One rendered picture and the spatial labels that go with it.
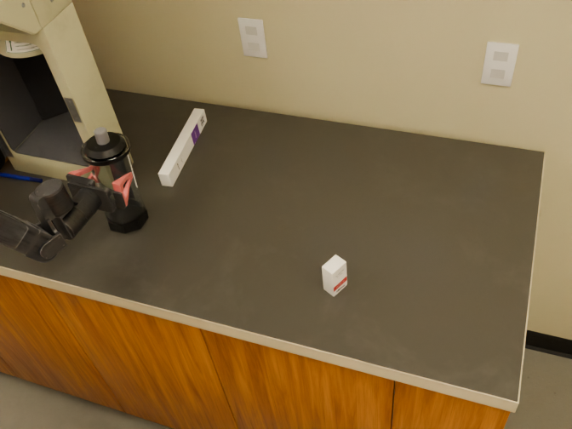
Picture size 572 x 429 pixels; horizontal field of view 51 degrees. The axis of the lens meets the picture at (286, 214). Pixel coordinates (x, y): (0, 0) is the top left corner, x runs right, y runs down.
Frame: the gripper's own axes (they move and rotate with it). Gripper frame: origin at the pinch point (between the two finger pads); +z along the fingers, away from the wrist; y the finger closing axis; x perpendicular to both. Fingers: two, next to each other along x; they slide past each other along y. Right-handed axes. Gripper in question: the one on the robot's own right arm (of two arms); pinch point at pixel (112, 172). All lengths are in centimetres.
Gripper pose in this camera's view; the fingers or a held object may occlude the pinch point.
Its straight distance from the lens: 145.1
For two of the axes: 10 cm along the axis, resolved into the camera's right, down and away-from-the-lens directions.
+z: 3.5, -6.6, 6.6
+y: -9.4, -2.1, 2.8
